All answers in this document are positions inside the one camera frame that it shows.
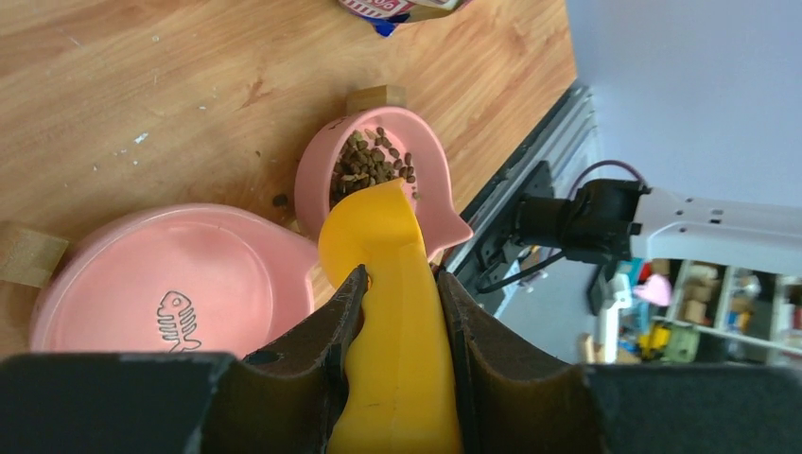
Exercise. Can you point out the aluminium rail frame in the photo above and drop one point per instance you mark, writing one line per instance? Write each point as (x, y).
(553, 141)

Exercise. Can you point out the cluttered background shelf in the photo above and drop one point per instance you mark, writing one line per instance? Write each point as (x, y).
(681, 311)

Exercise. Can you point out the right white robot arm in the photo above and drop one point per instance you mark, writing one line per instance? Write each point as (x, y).
(621, 220)

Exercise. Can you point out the pink pet bowl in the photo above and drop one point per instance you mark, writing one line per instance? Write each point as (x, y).
(383, 106)
(183, 279)

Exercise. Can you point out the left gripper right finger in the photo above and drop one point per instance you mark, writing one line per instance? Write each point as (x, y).
(513, 397)

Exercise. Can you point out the brown kibble in right bowl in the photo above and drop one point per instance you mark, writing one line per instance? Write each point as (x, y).
(367, 158)

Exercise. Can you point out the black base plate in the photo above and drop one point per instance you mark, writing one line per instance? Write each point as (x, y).
(499, 253)

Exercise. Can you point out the right pink pet bowl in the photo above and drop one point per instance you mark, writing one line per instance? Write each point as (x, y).
(383, 106)

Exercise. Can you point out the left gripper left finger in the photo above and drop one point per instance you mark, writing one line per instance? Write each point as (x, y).
(285, 397)

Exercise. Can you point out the pink blue pet food bag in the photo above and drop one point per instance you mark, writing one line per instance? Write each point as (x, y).
(385, 16)

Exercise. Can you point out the left pink pet bowl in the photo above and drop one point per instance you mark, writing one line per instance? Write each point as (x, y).
(183, 279)

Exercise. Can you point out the yellow plastic scoop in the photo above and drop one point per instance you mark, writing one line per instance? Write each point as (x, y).
(399, 367)

